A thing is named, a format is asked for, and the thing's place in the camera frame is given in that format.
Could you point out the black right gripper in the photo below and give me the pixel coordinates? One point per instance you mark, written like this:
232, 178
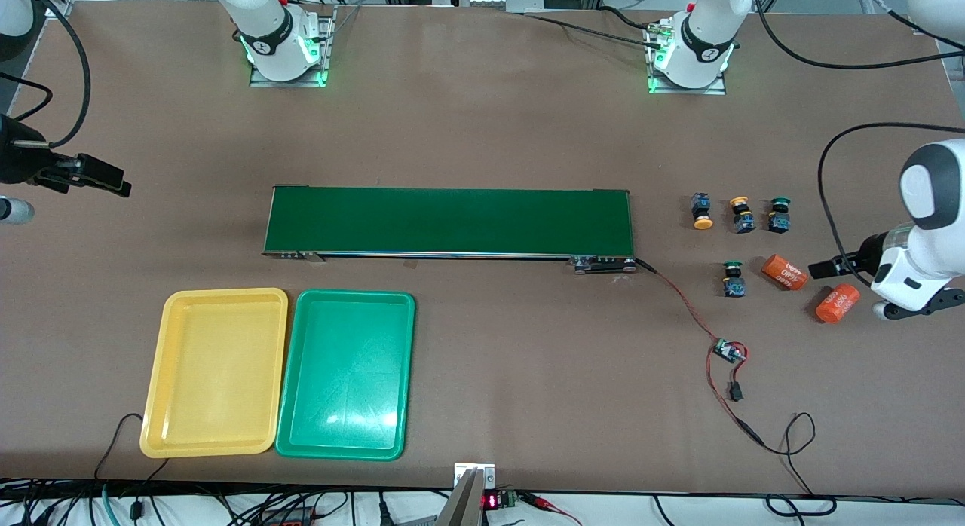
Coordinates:
16, 161

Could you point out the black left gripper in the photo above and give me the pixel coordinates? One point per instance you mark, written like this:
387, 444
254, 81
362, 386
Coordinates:
868, 252

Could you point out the orange cylinder printed 4680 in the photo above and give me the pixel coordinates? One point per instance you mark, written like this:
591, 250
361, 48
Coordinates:
837, 304
784, 273

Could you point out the green push button switch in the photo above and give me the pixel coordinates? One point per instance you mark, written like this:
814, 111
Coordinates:
733, 286
779, 221

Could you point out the yellow push button switch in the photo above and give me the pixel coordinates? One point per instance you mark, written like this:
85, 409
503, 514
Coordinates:
742, 221
702, 209

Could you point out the small motor controller board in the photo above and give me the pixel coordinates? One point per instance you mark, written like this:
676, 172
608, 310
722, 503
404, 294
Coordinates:
728, 351

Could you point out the small black inline connector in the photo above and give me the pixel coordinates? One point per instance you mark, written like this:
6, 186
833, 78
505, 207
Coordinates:
735, 392

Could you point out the yellow plastic tray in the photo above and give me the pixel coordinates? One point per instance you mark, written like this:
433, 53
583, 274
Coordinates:
215, 375

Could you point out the green plastic tray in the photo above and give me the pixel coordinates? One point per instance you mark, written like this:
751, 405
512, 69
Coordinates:
347, 375

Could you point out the green conveyor belt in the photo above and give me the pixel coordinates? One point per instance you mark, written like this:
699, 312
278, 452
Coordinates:
452, 221

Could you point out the red clip lead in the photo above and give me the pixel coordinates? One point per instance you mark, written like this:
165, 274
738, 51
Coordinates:
546, 503

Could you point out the red digit display module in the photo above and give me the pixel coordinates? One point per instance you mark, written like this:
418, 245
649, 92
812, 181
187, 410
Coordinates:
491, 501

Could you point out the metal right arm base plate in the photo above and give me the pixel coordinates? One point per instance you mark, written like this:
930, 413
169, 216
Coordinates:
290, 83

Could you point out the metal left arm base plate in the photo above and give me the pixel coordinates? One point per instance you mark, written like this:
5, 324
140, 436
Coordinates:
686, 91

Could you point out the grey metal camera bracket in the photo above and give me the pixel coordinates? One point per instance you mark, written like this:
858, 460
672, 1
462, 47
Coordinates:
464, 503

